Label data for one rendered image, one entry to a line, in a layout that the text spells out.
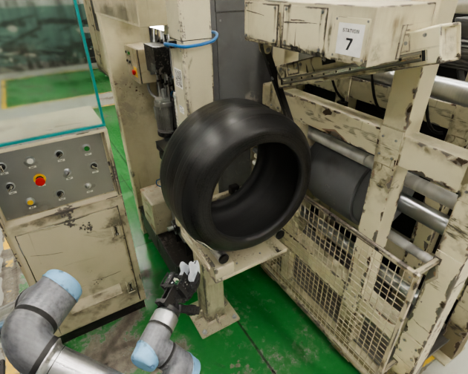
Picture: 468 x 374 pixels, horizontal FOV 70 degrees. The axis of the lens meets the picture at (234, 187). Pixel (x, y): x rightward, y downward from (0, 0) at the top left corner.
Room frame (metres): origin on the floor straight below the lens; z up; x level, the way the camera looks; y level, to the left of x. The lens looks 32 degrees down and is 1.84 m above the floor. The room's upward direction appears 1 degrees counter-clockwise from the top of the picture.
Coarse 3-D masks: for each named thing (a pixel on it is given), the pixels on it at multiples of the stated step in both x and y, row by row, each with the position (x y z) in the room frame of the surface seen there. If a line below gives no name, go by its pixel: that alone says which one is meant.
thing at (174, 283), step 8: (168, 272) 0.76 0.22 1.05; (184, 272) 0.73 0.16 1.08; (168, 280) 0.72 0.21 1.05; (176, 280) 0.72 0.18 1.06; (184, 280) 0.72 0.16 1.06; (168, 288) 0.69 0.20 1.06; (176, 288) 0.69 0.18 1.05; (184, 288) 0.70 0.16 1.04; (168, 296) 0.66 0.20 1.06; (176, 296) 0.69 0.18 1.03; (184, 296) 0.69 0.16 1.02; (160, 304) 0.65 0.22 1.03; (168, 304) 0.64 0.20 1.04; (176, 304) 0.67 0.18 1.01; (176, 312) 0.63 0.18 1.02
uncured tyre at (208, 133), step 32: (192, 128) 1.07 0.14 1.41; (224, 128) 1.00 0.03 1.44; (256, 128) 1.02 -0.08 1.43; (288, 128) 1.08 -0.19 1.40; (192, 160) 0.95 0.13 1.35; (224, 160) 0.94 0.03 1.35; (256, 160) 1.37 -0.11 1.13; (288, 160) 1.29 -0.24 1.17; (192, 192) 0.91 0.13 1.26; (256, 192) 1.32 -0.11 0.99; (288, 192) 1.23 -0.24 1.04; (192, 224) 0.90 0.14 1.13; (224, 224) 1.18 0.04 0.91; (256, 224) 1.16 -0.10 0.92
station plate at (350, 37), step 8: (344, 24) 0.99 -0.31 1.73; (352, 24) 0.97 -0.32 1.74; (360, 24) 0.95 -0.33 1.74; (344, 32) 0.99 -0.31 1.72; (352, 32) 0.96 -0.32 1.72; (360, 32) 0.94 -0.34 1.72; (344, 40) 0.99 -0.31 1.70; (352, 40) 0.96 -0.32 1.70; (360, 40) 0.94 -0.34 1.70; (336, 48) 1.01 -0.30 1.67; (344, 48) 0.98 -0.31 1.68; (352, 48) 0.96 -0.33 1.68; (360, 48) 0.93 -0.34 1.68
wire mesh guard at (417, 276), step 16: (320, 208) 1.17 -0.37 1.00; (320, 224) 1.17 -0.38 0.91; (288, 240) 1.34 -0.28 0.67; (320, 240) 1.15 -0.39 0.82; (368, 240) 0.95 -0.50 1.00; (352, 256) 1.00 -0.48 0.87; (384, 256) 0.88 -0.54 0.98; (272, 272) 1.44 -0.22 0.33; (320, 272) 1.13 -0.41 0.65; (384, 272) 0.88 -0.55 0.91; (416, 272) 0.79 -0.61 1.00; (288, 288) 1.31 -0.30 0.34; (336, 288) 1.04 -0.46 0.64; (416, 288) 0.77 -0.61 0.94; (304, 304) 1.19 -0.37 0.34; (384, 304) 0.84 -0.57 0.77; (384, 320) 0.83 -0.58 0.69; (400, 320) 0.77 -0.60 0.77; (384, 368) 0.77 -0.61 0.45
